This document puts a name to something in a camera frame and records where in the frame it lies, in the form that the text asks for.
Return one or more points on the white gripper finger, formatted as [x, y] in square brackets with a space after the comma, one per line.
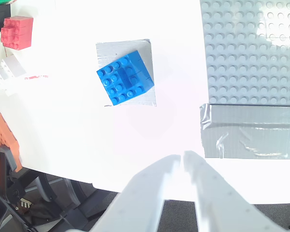
[140, 205]
[220, 207]

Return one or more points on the white lego cube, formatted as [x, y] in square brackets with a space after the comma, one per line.
[13, 67]

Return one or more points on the red lego cube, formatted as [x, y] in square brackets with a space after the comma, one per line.
[17, 31]

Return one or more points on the grey duct tape strip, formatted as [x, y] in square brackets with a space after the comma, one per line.
[251, 135]

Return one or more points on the blue lego cube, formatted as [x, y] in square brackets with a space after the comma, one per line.
[120, 82]

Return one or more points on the grey tape patch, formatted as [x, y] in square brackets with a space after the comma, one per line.
[106, 52]

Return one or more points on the black chair base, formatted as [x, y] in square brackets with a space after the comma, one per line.
[62, 193]

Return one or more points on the orange plastic printed part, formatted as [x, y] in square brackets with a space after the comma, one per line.
[2, 135]

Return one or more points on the grey lego baseplate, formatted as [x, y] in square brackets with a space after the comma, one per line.
[244, 60]

